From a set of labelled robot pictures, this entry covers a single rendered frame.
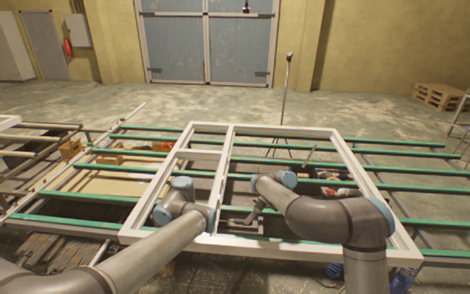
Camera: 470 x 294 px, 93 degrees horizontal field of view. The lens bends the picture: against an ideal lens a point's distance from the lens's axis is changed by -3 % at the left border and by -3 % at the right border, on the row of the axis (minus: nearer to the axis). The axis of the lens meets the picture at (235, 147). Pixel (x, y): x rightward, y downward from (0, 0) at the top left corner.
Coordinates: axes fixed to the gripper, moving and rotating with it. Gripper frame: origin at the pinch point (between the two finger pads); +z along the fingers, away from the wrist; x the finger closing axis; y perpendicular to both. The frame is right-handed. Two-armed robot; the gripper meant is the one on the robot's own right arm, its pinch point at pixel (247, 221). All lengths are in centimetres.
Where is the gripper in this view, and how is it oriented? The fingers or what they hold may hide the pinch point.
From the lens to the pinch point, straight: 131.6
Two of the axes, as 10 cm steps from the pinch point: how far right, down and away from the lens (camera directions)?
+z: -6.6, 7.1, -2.5
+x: -0.4, -3.6, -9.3
